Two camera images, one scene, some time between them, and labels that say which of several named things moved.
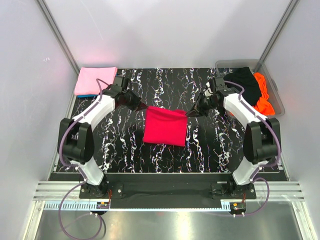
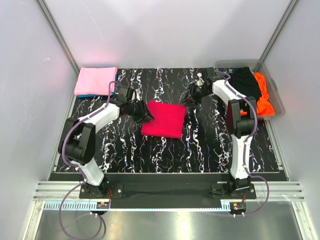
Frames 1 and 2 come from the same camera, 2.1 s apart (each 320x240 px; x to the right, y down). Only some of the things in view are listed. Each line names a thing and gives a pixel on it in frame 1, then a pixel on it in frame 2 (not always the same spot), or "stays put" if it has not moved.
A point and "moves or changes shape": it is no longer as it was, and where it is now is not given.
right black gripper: x=198 y=107 to x=195 y=101
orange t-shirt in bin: x=264 y=104 stays put
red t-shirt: x=165 y=126 moves or changes shape
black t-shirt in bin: x=244 y=76 stays put
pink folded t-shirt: x=86 y=83 stays put
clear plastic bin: x=222 y=67 stays put
